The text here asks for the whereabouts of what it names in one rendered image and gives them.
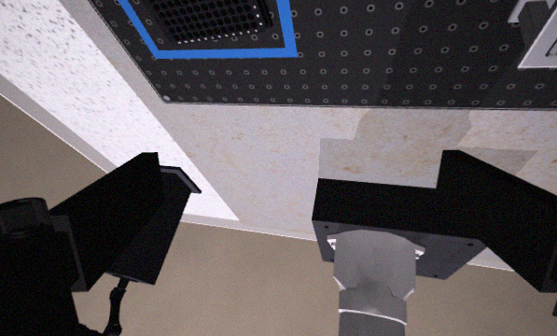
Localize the blue tape outline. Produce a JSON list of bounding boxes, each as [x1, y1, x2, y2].
[[118, 0, 298, 59]]

